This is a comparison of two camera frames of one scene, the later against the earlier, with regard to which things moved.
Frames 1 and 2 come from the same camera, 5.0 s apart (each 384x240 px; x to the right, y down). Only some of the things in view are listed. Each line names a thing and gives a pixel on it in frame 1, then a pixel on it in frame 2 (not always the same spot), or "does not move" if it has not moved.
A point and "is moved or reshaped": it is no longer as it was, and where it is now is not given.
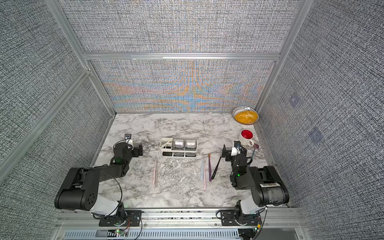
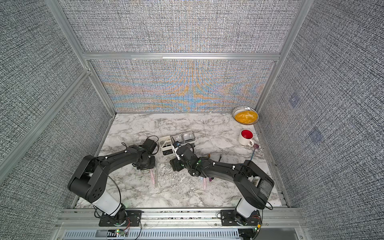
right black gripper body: [228, 154] → [178, 164]
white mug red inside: [246, 137] does not move
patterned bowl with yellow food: [245, 115] does not move
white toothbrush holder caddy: [166, 147] is moved or reshaped
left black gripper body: [135, 153] → [150, 164]
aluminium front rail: [266, 219] does not move
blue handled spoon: [255, 146] does not move
